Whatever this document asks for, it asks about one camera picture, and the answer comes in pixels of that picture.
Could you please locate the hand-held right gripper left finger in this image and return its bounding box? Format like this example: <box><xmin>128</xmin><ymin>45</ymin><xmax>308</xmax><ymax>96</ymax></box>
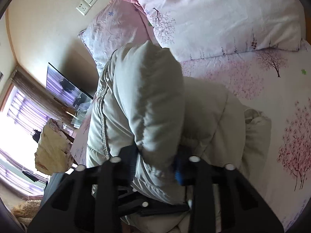
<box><xmin>27</xmin><ymin>146</ymin><xmax>144</xmax><ymax>233</ymax></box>

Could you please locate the cream fleece cloth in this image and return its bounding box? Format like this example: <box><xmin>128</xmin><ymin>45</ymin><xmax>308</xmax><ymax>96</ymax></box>
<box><xmin>11</xmin><ymin>198</ymin><xmax>43</xmax><ymax>226</ymax></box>

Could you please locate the small pink floral pillow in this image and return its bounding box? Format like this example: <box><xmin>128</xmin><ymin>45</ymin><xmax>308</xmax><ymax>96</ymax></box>
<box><xmin>78</xmin><ymin>0</ymin><xmax>158</xmax><ymax>78</ymax></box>

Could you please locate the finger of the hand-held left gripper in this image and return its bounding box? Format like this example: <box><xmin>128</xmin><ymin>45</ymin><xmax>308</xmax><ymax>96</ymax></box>
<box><xmin>118</xmin><ymin>186</ymin><xmax>190</xmax><ymax>217</ymax></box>

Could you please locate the bright window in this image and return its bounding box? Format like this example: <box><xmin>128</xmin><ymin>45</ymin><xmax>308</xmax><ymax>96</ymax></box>
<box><xmin>0</xmin><ymin>83</ymin><xmax>61</xmax><ymax>197</ymax></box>

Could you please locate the pink floral bed sheet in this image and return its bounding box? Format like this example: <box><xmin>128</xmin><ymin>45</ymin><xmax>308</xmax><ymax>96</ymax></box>
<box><xmin>73</xmin><ymin>39</ymin><xmax>311</xmax><ymax>232</ymax></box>

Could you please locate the brown curtain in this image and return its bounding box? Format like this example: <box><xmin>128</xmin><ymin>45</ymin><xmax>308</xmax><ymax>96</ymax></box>
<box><xmin>12</xmin><ymin>69</ymin><xmax>76</xmax><ymax>127</ymax></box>

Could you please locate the large pink floral pillow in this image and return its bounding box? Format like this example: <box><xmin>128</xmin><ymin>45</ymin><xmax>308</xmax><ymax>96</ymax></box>
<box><xmin>124</xmin><ymin>0</ymin><xmax>302</xmax><ymax>62</ymax></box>

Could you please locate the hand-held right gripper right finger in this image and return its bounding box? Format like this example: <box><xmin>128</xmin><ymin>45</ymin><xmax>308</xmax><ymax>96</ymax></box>
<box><xmin>174</xmin><ymin>150</ymin><xmax>285</xmax><ymax>233</ymax></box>

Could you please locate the person's leg in jeans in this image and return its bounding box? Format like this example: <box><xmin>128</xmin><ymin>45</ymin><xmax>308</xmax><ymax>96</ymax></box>
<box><xmin>40</xmin><ymin>171</ymin><xmax>80</xmax><ymax>207</ymax></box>

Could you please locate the beige crumpled cloth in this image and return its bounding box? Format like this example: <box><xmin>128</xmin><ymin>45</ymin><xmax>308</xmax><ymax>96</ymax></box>
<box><xmin>35</xmin><ymin>118</ymin><xmax>74</xmax><ymax>176</ymax></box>

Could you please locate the flat screen television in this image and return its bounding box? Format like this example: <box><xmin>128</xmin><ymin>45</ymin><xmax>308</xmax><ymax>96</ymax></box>
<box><xmin>46</xmin><ymin>62</ymin><xmax>94</xmax><ymax>110</ymax></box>

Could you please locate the white wall socket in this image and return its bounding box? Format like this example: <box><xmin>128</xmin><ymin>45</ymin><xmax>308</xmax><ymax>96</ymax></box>
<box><xmin>76</xmin><ymin>1</ymin><xmax>89</xmax><ymax>16</ymax></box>

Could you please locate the beige puffer jacket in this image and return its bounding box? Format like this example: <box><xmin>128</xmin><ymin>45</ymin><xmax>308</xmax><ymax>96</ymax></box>
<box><xmin>86</xmin><ymin>40</ymin><xmax>272</xmax><ymax>233</ymax></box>

